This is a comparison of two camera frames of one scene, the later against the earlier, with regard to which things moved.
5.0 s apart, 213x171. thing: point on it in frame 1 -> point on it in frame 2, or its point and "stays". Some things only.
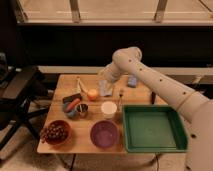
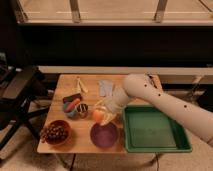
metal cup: x=82 y=110 stays
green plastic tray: x=153 y=128 stays
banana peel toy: x=79 y=87 stays
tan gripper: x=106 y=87 -> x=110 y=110
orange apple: x=92 y=94 -> x=98 y=116
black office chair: x=20 y=87 stays
